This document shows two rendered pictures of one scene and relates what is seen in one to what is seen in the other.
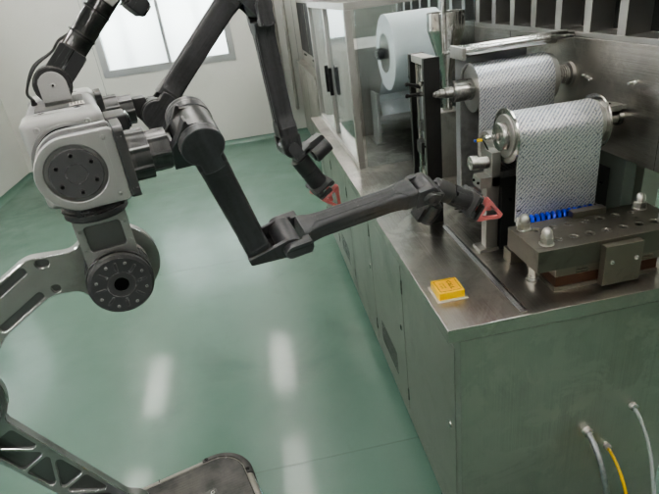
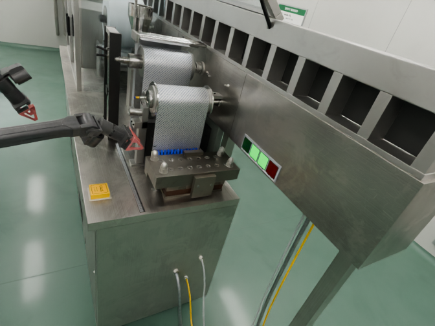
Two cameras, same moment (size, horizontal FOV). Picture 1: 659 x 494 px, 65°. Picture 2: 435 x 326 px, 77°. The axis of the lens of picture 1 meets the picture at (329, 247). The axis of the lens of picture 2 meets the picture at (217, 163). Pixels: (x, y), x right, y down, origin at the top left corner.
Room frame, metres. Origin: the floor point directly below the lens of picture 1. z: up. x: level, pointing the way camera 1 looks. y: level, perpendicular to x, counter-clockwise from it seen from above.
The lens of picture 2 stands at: (0.23, -0.27, 1.69)
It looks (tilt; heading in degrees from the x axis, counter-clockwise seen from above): 31 degrees down; 331
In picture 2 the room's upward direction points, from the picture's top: 15 degrees clockwise
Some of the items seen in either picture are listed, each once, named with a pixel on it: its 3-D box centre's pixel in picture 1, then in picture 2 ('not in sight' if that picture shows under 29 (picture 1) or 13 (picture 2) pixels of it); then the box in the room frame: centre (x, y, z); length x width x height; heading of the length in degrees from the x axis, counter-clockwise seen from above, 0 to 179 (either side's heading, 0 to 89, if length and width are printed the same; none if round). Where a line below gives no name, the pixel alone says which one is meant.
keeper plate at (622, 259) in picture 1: (621, 262); (202, 185); (1.10, -0.71, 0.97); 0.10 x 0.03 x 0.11; 96
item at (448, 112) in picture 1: (447, 105); (136, 65); (2.08, -0.54, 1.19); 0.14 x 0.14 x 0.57
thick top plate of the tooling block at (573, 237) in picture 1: (593, 235); (193, 167); (1.19, -0.69, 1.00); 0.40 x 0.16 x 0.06; 96
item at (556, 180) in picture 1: (556, 183); (179, 134); (1.31, -0.64, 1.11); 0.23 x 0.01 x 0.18; 96
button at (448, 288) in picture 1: (447, 288); (99, 191); (1.17, -0.30, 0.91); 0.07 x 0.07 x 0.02; 6
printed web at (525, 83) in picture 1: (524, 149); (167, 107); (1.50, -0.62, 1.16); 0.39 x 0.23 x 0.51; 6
